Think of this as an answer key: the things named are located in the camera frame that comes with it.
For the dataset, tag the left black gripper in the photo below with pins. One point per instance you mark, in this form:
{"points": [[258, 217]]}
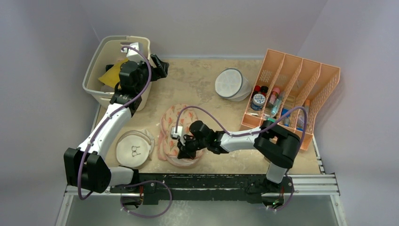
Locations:
{"points": [[160, 70]]}

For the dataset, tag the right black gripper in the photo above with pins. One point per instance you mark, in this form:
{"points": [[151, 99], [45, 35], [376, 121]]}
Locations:
{"points": [[186, 143]]}

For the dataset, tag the floral bra laundry bag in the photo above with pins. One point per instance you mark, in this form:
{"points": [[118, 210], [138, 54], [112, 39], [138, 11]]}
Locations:
{"points": [[167, 147]]}

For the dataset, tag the yellow bra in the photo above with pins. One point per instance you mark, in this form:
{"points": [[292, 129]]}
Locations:
{"points": [[111, 76]]}

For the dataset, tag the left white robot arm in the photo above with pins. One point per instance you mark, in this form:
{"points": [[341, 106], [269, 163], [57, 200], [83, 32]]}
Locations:
{"points": [[85, 165]]}

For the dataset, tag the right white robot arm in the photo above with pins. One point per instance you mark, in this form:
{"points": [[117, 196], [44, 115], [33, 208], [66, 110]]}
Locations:
{"points": [[277, 144]]}

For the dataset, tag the white dome bra bag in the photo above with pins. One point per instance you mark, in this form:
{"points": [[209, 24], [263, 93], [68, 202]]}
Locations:
{"points": [[134, 148]]}

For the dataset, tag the cream laundry basket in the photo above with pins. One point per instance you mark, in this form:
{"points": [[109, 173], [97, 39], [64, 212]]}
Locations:
{"points": [[108, 53]]}

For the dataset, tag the round white mesh laundry bag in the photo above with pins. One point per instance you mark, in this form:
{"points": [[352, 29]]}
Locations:
{"points": [[232, 85]]}

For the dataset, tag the blue round tin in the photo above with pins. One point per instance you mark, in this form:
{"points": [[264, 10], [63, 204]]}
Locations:
{"points": [[257, 102]]}

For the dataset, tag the peach desk organizer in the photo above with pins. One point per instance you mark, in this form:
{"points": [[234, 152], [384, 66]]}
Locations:
{"points": [[302, 82]]}

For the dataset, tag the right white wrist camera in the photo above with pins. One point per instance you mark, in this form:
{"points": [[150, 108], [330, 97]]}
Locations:
{"points": [[177, 132]]}

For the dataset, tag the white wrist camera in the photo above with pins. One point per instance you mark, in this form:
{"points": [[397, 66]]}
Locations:
{"points": [[177, 132], [132, 52]]}

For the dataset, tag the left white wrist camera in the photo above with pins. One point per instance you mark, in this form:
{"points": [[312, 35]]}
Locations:
{"points": [[132, 52]]}

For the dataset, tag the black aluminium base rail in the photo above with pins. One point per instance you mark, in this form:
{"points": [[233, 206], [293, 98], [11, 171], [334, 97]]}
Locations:
{"points": [[251, 188]]}

